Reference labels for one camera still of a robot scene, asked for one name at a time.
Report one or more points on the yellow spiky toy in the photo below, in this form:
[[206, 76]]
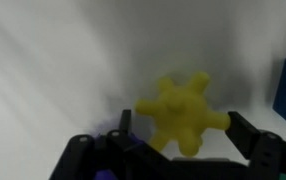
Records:
[[181, 113]]

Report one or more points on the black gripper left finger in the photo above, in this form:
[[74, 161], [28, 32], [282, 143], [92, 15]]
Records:
[[118, 154]]

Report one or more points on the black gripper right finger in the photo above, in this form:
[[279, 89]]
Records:
[[265, 150]]

